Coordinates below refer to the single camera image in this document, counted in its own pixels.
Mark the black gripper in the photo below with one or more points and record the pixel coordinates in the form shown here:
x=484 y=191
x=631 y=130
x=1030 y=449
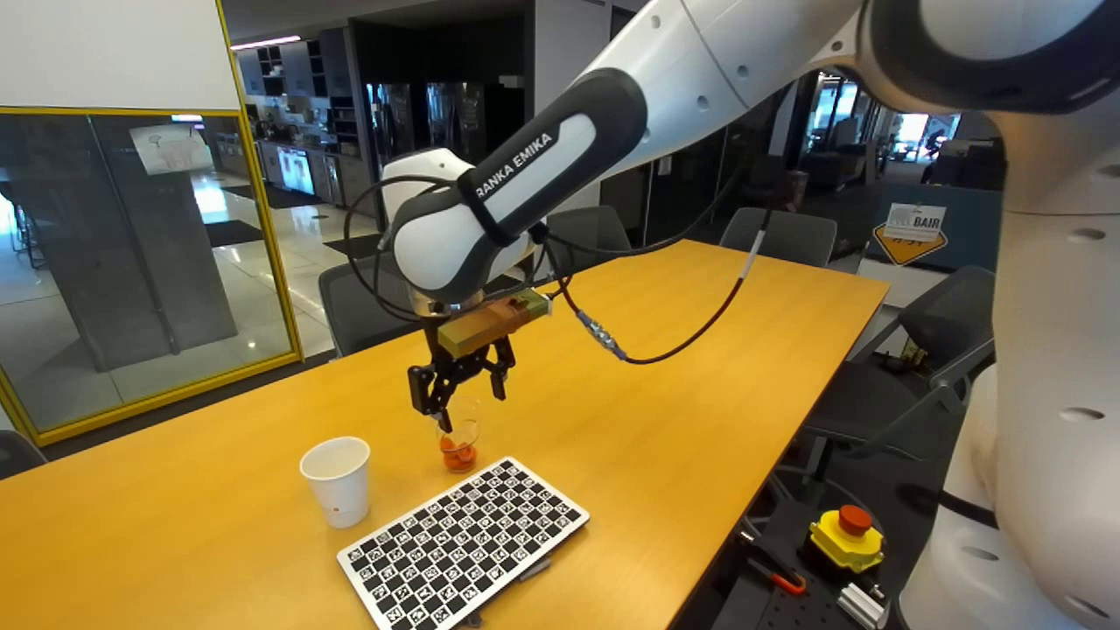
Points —
x=464 y=367

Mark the orange disc with hole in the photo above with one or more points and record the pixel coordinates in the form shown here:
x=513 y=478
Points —
x=458 y=449
x=458 y=466
x=448 y=443

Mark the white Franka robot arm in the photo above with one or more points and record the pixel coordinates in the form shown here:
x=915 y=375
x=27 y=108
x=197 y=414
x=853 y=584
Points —
x=721 y=73

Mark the white paper cup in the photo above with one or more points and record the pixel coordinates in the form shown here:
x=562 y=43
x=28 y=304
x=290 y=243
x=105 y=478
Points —
x=336 y=478

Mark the grey mesh office chair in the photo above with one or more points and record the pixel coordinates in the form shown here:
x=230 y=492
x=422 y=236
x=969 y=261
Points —
x=589 y=233
x=789 y=233
x=353 y=307

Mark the black white checker marker board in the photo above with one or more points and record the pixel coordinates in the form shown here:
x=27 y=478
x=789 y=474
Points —
x=468 y=549

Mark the yellow red emergency stop button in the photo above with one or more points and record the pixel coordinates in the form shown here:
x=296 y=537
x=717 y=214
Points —
x=849 y=537

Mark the silver metal block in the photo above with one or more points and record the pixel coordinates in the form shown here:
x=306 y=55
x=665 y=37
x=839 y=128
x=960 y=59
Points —
x=861 y=603

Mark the black office chair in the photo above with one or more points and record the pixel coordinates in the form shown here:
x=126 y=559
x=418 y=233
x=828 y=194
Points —
x=932 y=339

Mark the yellow diamond sign white label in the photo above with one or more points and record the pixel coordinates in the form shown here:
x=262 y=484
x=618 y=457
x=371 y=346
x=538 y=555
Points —
x=910 y=228

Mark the white partition panel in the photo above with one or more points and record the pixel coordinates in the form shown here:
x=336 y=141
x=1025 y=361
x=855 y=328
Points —
x=117 y=55

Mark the tan wrist camera mount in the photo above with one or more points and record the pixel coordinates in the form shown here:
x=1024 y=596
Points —
x=492 y=324

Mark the glass pane yellow frame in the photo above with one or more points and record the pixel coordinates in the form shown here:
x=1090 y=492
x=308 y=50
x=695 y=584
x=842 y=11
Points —
x=141 y=256

